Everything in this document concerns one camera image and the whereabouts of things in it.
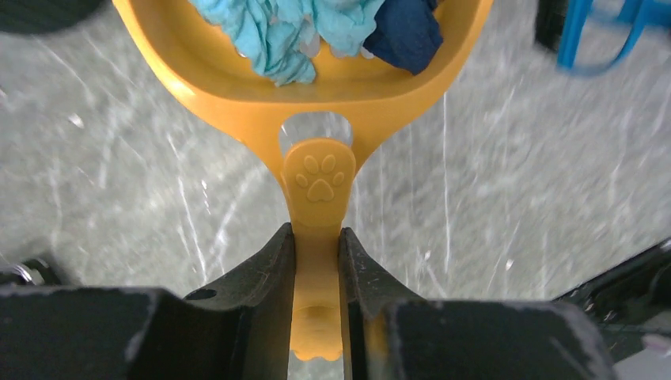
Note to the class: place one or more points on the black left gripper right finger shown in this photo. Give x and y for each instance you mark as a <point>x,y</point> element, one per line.
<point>389,332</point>

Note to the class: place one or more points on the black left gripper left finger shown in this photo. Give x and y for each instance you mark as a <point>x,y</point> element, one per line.
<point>236,327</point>

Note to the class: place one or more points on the orange slotted scoop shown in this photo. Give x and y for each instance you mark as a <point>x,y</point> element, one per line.
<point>313,138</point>

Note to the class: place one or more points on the blue hand brush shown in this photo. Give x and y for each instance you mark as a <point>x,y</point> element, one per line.
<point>589,38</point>

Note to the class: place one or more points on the teal paper scrap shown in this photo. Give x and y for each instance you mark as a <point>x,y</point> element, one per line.
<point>280,38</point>

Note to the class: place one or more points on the navy paper scrap front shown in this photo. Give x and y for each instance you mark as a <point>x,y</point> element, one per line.
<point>407,35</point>

